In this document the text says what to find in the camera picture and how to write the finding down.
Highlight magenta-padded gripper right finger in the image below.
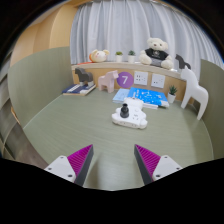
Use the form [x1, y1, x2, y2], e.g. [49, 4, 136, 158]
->
[134, 143, 183, 186]

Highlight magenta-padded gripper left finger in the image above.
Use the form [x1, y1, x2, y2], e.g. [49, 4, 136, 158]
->
[44, 143, 95, 187]

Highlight small potted plant white pot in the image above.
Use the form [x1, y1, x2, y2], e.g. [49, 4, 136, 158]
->
[166, 85, 178, 104]
[115, 50, 124, 63]
[127, 49, 137, 64]

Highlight bright blue book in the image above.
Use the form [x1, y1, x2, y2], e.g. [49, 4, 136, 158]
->
[126, 86, 170, 108]

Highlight dark blue book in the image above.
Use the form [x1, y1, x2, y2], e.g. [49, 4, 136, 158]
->
[61, 83, 97, 97]

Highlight light blue booklet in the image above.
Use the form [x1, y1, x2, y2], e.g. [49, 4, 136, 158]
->
[111, 88, 131, 104]

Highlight green desk partition panel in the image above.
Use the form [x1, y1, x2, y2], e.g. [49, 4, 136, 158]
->
[198, 59, 224, 158]
[7, 46, 75, 128]

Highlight large white horse figure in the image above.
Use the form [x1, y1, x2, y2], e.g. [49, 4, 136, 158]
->
[180, 65, 210, 121]

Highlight dark grey horse figure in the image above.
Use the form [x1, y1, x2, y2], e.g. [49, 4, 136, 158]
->
[74, 67, 95, 88]

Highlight purple round number sign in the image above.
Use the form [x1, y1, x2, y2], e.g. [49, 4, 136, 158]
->
[116, 71, 135, 90]

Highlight pink horse figure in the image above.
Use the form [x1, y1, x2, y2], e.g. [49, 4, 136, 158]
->
[97, 69, 120, 94]

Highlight black horse figure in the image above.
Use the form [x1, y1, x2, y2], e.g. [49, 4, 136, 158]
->
[175, 53, 192, 73]

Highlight cream teddy bear black shirt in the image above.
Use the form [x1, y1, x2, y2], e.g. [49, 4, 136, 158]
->
[138, 37, 175, 70]

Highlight round yellow plush toy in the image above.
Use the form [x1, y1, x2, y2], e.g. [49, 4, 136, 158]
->
[88, 48, 111, 64]

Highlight light grey curtain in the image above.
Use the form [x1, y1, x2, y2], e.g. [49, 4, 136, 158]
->
[69, 0, 224, 79]

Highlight white wall socket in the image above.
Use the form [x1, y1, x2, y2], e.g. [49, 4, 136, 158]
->
[150, 73, 167, 90]
[133, 70, 149, 87]

